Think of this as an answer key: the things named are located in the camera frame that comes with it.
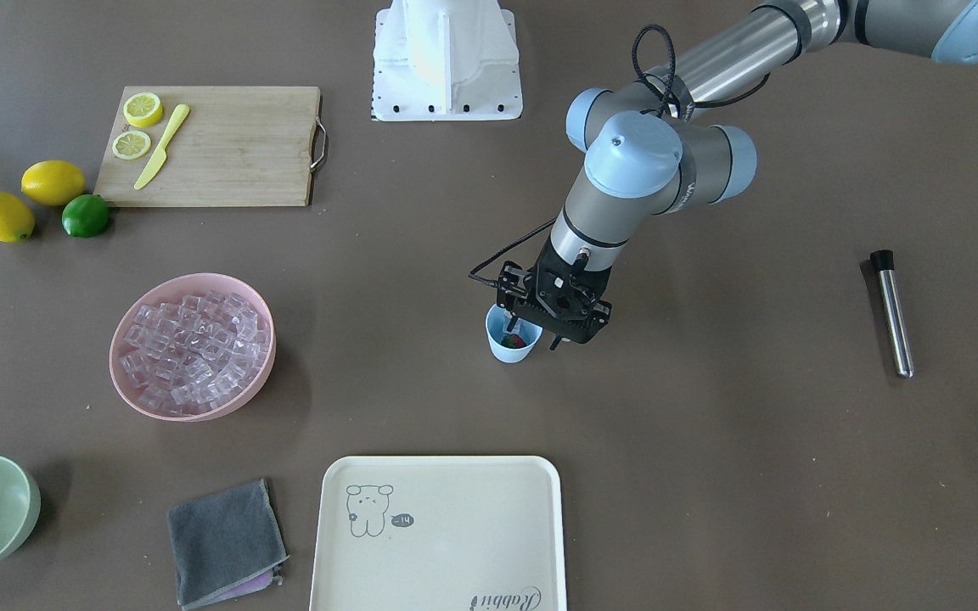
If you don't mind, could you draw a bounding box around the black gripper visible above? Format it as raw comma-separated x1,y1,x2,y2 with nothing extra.
496,241,612,351

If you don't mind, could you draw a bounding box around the light blue cup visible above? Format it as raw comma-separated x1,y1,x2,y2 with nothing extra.
485,305,542,363

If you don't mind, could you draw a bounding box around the red strawberry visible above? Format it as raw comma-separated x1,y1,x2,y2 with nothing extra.
500,335,528,350

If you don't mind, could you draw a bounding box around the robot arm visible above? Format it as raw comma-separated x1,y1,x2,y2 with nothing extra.
492,1,978,348

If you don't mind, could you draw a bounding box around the pink bowl of ice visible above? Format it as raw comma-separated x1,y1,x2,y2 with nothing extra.
109,273,277,423

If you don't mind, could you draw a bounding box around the cream rabbit tray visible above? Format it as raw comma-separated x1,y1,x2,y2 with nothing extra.
309,456,568,610

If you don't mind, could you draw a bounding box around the wooden cutting board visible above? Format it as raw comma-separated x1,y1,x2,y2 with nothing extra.
93,85,325,208

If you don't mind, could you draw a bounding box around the steel muddler black tip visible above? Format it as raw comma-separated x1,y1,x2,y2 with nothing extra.
869,249,915,379

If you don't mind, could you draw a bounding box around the grey folded cloth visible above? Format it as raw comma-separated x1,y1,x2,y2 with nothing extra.
166,479,289,610

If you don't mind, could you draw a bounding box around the yellow plastic knife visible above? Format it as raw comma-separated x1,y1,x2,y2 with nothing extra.
133,104,191,190

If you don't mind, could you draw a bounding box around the lemon half upper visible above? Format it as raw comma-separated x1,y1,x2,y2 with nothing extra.
110,129,152,161

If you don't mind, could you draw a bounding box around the lemon half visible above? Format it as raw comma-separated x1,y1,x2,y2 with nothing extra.
121,92,164,128
110,129,152,161

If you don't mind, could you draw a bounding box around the lemon half lower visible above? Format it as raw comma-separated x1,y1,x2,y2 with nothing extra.
121,92,164,128

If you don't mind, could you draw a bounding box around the green lime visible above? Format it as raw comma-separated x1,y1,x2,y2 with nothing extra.
61,194,111,238

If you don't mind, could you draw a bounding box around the whole yellow lemon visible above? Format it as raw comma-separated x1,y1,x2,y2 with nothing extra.
22,160,86,206
0,191,36,243

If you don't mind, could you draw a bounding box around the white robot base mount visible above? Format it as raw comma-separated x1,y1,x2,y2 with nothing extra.
370,1,524,121

